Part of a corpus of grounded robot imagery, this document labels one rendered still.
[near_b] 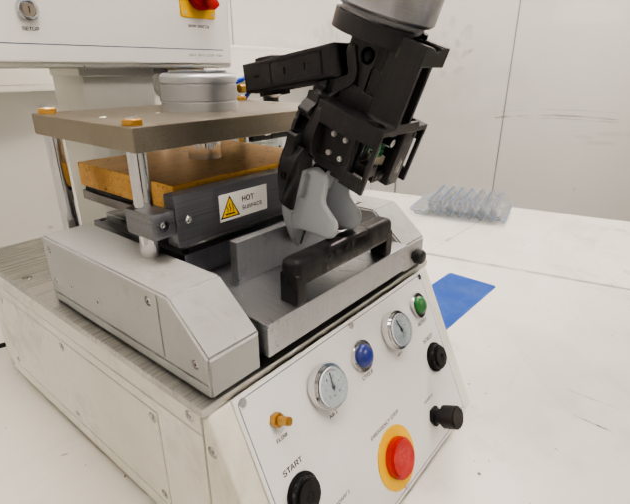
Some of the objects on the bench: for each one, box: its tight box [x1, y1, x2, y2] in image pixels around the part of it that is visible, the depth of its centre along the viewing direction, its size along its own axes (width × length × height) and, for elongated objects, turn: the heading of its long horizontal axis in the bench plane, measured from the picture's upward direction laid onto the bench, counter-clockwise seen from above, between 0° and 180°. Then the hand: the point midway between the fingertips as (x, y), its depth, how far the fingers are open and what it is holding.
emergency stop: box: [386, 436, 415, 480], centre depth 46 cm, size 2×4×4 cm, turn 141°
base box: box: [0, 264, 470, 504], centre depth 60 cm, size 54×38×17 cm
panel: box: [230, 270, 466, 504], centre depth 45 cm, size 2×30×19 cm, turn 141°
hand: (296, 228), depth 45 cm, fingers closed, pressing on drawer
